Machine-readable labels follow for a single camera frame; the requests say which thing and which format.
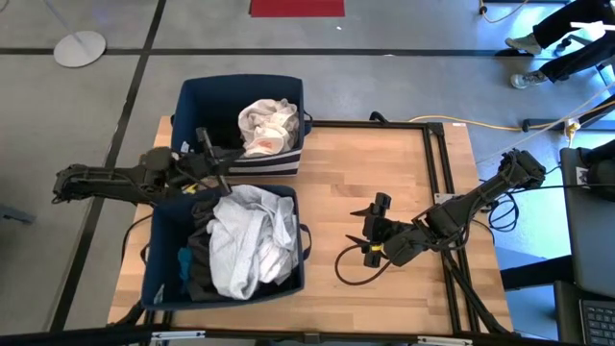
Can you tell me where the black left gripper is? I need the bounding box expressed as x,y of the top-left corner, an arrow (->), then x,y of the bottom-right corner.
175,126 -> 247,197

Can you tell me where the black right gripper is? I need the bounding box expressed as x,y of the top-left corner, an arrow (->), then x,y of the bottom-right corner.
344,190 -> 433,269

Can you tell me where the white garment with orange print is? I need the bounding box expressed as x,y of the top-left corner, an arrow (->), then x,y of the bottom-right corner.
237,97 -> 300,159

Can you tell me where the pale patterned cloth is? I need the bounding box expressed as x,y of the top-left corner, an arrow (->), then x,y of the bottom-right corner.
206,185 -> 300,302

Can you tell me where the teal blue garment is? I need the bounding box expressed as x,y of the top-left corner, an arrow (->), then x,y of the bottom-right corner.
176,245 -> 194,284

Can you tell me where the navy white striped fabric bin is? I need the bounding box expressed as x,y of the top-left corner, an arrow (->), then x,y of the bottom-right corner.
169,73 -> 314,178
140,184 -> 312,312

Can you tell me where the red floor mat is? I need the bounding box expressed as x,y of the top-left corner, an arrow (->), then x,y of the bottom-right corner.
249,0 -> 347,19

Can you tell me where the black bar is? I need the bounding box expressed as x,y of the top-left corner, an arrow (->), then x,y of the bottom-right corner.
499,254 -> 576,292

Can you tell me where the grey round base stand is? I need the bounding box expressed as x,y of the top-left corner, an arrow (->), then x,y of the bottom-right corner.
41,0 -> 108,69

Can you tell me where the black power strip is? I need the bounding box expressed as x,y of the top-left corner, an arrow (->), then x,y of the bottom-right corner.
521,108 -> 615,134

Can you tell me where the person's shoe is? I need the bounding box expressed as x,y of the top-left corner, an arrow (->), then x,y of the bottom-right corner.
508,69 -> 550,91
504,32 -> 544,57

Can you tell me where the grey floor object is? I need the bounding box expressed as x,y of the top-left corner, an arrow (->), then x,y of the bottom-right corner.
0,204 -> 37,226

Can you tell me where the grey desk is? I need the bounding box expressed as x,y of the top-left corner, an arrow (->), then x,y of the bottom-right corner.
558,146 -> 615,300

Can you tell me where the black bag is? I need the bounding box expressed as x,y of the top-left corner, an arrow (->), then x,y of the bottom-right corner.
578,138 -> 615,203

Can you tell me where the black laptop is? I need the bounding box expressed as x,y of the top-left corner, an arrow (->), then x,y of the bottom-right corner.
552,279 -> 615,346

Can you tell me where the person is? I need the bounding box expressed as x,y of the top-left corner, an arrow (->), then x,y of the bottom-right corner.
504,0 -> 615,91

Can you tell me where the white bar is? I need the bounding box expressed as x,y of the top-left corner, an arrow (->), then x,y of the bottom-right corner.
570,19 -> 615,33

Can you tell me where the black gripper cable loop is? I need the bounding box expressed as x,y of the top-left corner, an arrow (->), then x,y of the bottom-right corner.
333,242 -> 391,287

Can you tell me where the black aluminium table frame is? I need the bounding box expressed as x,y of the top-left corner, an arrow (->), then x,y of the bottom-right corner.
307,118 -> 515,337

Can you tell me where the black coiled cable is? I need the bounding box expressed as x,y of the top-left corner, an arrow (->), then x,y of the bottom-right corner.
487,189 -> 521,235

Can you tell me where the silver frame bracket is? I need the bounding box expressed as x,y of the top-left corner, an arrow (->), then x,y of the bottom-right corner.
150,329 -> 207,342
416,334 -> 475,346

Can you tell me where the yellow floor cable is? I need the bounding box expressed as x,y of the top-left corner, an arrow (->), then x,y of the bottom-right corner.
407,98 -> 615,134

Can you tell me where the black aluminium frame rail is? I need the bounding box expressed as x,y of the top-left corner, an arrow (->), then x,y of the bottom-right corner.
0,324 -> 615,346

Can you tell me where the white floor cable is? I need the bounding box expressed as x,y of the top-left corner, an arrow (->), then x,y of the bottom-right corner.
475,81 -> 615,164

